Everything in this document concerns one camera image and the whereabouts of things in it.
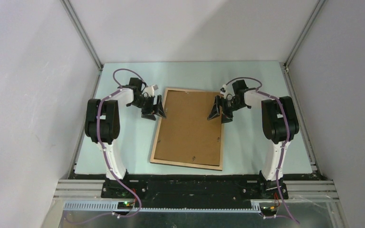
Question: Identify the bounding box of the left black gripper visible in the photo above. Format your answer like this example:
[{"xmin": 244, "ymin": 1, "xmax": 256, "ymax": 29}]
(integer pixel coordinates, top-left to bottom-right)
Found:
[{"xmin": 129, "ymin": 95, "xmax": 166, "ymax": 121}]

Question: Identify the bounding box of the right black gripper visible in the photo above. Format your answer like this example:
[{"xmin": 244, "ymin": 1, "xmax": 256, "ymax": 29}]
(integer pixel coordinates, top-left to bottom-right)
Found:
[{"xmin": 207, "ymin": 95, "xmax": 246, "ymax": 125}]

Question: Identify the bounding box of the black picture frame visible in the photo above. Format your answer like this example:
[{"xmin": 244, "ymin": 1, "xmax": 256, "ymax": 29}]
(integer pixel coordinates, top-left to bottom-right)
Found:
[{"xmin": 149, "ymin": 87, "xmax": 226, "ymax": 171}]

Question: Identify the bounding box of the brown cardboard backing board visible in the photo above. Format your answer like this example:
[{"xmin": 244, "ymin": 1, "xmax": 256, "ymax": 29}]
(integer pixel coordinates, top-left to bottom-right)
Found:
[{"xmin": 154, "ymin": 90, "xmax": 223, "ymax": 167}]

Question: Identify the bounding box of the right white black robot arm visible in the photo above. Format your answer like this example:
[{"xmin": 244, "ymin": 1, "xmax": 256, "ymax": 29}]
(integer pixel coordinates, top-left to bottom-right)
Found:
[{"xmin": 208, "ymin": 77, "xmax": 299, "ymax": 199}]

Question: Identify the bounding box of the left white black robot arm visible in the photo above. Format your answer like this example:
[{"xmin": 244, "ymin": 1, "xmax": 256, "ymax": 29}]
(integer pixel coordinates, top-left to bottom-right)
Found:
[{"xmin": 85, "ymin": 77, "xmax": 166, "ymax": 198}]

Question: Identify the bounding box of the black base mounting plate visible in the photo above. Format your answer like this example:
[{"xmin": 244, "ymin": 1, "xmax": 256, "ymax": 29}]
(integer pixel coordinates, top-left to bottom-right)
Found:
[{"xmin": 101, "ymin": 174, "xmax": 288, "ymax": 203}]

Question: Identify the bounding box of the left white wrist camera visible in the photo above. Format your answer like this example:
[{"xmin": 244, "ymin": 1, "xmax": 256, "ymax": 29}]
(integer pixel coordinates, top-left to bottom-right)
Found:
[{"xmin": 142, "ymin": 85, "xmax": 158, "ymax": 97}]

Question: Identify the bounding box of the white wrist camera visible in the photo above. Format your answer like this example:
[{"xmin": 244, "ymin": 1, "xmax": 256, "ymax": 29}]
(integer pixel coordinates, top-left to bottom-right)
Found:
[
  {"xmin": 142, "ymin": 85, "xmax": 158, "ymax": 97},
  {"xmin": 220, "ymin": 84, "xmax": 229, "ymax": 99}
]

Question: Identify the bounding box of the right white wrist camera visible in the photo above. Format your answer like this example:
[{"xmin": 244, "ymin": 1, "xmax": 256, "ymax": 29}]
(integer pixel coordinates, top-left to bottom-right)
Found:
[{"xmin": 220, "ymin": 84, "xmax": 229, "ymax": 99}]

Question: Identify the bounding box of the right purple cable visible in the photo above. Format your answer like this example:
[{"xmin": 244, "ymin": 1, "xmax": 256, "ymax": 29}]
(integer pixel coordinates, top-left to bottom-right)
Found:
[{"xmin": 226, "ymin": 77, "xmax": 299, "ymax": 224}]

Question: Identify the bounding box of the purple cable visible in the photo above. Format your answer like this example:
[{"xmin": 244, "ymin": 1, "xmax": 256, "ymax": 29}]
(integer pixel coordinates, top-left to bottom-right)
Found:
[
  {"xmin": 226, "ymin": 77, "xmax": 299, "ymax": 224},
  {"xmin": 96, "ymin": 68, "xmax": 143, "ymax": 219}
]

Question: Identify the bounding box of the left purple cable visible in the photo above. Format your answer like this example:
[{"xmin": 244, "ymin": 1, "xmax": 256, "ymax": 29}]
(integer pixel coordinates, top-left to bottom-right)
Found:
[{"xmin": 96, "ymin": 68, "xmax": 143, "ymax": 219}]

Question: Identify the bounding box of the aluminium frame rail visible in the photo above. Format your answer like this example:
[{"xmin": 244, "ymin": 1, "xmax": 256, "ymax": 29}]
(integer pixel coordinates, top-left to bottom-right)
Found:
[{"xmin": 53, "ymin": 180, "xmax": 340, "ymax": 213}]

